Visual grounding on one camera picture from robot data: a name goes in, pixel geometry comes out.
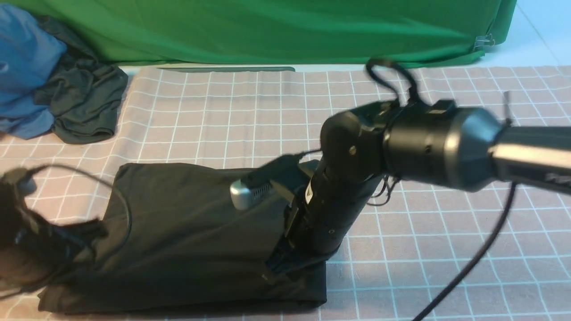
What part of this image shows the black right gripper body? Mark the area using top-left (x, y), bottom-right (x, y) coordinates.
top-left (263, 170), bottom-right (371, 283)

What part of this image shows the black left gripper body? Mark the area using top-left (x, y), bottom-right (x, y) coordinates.
top-left (0, 180), bottom-right (108, 290)

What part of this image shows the dark gray long-sleeve shirt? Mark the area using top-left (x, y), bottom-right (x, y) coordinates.
top-left (38, 163), bottom-right (327, 315)

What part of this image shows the gray right robot arm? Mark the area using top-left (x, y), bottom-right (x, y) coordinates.
top-left (266, 100), bottom-right (571, 276)

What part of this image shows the pink checkered tablecloth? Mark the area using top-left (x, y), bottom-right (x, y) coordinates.
top-left (0, 66), bottom-right (570, 321)

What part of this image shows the dark gray crumpled garment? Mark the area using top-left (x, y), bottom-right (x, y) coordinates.
top-left (34, 16), bottom-right (128, 144)

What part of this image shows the green backdrop cloth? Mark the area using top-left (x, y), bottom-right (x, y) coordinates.
top-left (9, 0), bottom-right (516, 68)

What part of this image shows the blue crumpled garment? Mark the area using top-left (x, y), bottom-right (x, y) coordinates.
top-left (0, 4), bottom-right (67, 140)

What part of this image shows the metal binder clip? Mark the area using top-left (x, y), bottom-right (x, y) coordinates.
top-left (473, 34), bottom-right (496, 52)

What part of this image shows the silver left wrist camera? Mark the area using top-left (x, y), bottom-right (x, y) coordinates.
top-left (1, 167), bottom-right (37, 197)

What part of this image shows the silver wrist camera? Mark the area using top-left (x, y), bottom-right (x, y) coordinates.
top-left (230, 154), bottom-right (304, 211)
top-left (1, 167), bottom-right (37, 197)

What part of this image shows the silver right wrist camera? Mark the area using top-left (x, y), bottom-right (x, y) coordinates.
top-left (230, 154), bottom-right (304, 211)

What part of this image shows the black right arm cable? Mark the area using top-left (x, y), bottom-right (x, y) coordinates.
top-left (366, 58), bottom-right (518, 321)

